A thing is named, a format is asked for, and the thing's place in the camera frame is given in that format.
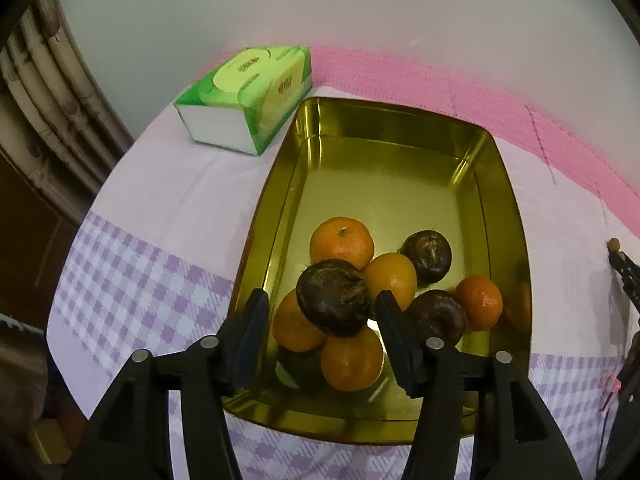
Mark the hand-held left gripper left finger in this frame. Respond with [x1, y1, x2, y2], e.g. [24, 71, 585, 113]
[61, 287, 271, 480]

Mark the dark wooden furniture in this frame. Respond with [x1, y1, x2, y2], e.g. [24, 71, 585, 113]
[0, 147, 78, 318]

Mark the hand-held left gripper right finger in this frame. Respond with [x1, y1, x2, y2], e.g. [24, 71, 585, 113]
[375, 290, 583, 480]

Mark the smooth orange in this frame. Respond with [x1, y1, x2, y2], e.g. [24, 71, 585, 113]
[271, 288, 328, 353]
[320, 326, 385, 392]

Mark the green tissue pack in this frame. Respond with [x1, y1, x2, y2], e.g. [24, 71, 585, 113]
[173, 46, 313, 157]

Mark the bamboo pole furniture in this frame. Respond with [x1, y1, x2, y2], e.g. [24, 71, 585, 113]
[0, 0, 136, 231]

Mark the yellow-orange citrus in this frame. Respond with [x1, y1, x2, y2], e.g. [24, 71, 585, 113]
[363, 252, 418, 313]

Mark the mandarin orange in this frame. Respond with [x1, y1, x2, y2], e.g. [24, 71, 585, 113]
[309, 216, 375, 271]
[454, 275, 504, 332]

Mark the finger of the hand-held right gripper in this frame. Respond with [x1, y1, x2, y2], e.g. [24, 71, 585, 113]
[607, 237, 640, 311]

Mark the dark brown round fruit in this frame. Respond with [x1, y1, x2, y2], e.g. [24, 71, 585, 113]
[398, 230, 453, 286]
[405, 289, 469, 348]
[296, 259, 372, 338]

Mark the maroon and gold tin box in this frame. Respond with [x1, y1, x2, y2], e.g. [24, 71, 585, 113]
[220, 97, 532, 446]

